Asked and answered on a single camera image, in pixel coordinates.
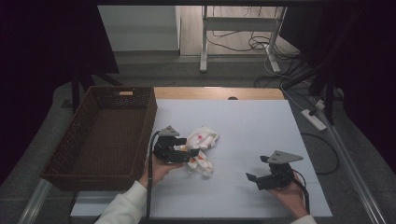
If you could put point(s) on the black metal stand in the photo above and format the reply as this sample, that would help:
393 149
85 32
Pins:
329 93
75 90

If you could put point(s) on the white fruit-print pants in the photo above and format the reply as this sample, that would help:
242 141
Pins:
200 140

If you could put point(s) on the person's right hand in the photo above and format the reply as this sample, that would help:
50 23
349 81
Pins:
291 199

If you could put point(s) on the brown woven basket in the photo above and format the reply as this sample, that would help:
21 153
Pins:
118 124

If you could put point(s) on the black table grommet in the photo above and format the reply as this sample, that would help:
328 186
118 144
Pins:
232 98

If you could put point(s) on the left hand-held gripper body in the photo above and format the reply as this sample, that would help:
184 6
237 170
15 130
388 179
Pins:
166 149

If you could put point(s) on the white power strip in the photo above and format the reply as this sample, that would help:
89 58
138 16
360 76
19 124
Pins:
313 119

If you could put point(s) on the aluminium rail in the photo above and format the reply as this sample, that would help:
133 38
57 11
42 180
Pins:
34 200
355 174

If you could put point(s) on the person's left hand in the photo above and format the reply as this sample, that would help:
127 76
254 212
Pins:
158 172

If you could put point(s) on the white metal desk frame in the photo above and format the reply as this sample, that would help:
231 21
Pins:
239 24

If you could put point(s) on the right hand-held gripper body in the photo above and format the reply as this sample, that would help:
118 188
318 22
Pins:
280 174

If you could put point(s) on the white cabinet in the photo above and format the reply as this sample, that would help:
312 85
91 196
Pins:
140 28

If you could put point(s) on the dark curtain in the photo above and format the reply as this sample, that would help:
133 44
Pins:
37 62
373 77

